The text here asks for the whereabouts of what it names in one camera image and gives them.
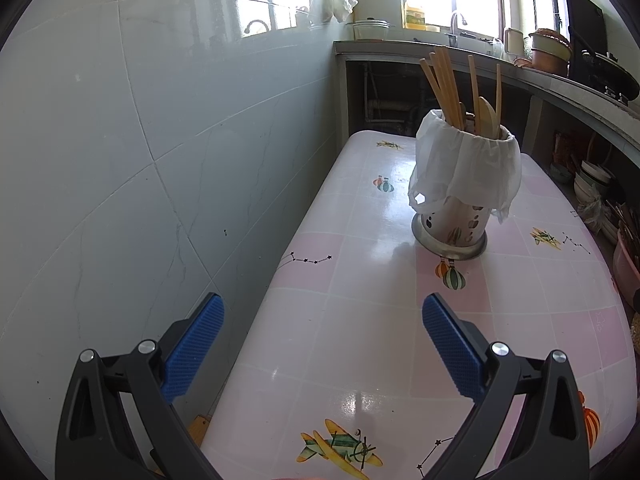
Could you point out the wooden board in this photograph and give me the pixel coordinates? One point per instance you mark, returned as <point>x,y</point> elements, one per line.
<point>200,430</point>

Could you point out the concrete kitchen counter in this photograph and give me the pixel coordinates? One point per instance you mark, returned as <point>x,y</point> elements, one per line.
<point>400,47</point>

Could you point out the white pot with lid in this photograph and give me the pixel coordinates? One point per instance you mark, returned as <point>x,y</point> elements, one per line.
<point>371,30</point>

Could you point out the black wok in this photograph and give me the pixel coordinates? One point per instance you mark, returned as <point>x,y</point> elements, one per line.
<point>615,77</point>

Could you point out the pink printed tablecloth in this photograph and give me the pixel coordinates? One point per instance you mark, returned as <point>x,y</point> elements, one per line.
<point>375,320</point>

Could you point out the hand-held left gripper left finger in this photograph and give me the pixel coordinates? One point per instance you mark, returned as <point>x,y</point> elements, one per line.
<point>197,345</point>

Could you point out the black kitchen appliance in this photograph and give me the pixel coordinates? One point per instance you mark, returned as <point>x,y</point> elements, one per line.
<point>585,25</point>

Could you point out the metal faucet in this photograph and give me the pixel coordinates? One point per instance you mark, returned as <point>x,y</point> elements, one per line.
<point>454,22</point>

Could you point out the under-counter drain pipe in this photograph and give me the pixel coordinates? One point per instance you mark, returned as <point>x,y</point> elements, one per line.
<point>372,85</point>

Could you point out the brown clay pot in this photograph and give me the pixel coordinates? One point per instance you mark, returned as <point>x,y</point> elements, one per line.
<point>550,55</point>

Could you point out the crumpled clear plastic bag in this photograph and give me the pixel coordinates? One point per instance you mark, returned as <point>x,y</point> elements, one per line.
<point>592,212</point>

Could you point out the stack of white bowls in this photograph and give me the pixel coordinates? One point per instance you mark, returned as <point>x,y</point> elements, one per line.
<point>592,180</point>

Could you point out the steel utensil holder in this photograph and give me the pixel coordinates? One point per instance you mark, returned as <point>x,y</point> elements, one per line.
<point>450,230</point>

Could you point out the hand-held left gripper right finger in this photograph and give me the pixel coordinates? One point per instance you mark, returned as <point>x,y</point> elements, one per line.
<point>452,345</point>

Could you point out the white jug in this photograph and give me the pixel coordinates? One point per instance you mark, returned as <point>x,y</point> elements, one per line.
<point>512,42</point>

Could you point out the yellow bottle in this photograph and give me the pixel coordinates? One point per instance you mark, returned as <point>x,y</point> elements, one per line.
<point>414,16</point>

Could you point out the red printed packet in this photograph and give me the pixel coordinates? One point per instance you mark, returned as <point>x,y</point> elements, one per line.
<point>570,145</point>

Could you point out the bundle of wooden sticks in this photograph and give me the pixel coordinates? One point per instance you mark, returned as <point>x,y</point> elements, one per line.
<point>620,215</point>

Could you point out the small green bowl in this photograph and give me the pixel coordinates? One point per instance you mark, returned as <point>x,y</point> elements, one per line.
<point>561,172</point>

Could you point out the pink plastic basin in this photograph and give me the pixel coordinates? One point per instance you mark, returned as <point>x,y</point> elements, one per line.
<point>627,265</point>

